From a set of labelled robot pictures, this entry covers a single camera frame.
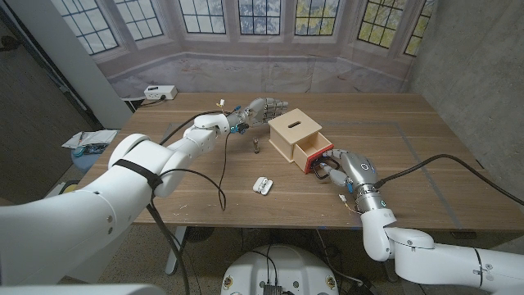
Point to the grey table leg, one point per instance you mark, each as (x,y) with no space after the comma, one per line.
(178,250)

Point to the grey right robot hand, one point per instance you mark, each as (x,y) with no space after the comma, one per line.
(356,168)

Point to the white airpods case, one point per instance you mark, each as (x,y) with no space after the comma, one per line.
(263,185)

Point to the white power strip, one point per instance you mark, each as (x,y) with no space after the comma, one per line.
(159,92)

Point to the blue round stool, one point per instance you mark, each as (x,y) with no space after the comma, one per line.
(84,162)

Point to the stack of papers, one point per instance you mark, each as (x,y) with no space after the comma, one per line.
(92,137)

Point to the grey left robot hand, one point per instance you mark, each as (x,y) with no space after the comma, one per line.
(262,110)

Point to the printed window backdrop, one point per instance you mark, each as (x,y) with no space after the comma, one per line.
(254,69)

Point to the yellow black floor object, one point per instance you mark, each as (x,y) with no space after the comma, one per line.
(69,189)

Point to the wooden box with slot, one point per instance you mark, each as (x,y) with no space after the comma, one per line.
(292,127)

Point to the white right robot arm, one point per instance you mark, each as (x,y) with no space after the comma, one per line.
(430,254)

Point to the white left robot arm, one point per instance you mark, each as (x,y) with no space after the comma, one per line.
(131,172)

